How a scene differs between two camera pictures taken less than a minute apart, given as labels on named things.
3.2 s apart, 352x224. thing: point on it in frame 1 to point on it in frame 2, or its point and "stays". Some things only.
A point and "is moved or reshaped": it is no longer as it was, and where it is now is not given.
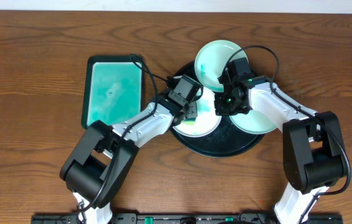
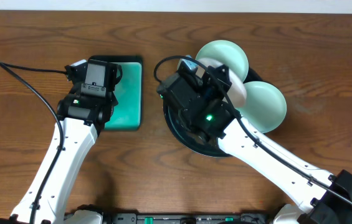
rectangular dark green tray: [113, 89] stays
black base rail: [187, 218] stays
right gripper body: [226, 105] to [214, 89]
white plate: [207, 121] is moved or reshaped
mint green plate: [212, 59] stays
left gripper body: [189, 112] to [113, 73]
